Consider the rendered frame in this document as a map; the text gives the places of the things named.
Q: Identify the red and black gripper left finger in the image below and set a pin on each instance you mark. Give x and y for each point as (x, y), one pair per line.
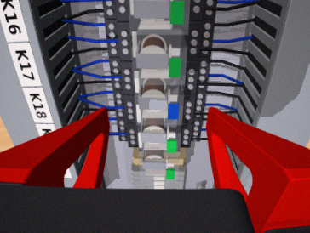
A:
(43, 161)

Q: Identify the grey mounting plate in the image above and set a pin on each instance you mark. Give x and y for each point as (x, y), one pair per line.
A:
(117, 170)

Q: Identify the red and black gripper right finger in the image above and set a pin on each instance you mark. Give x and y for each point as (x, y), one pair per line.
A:
(280, 193)

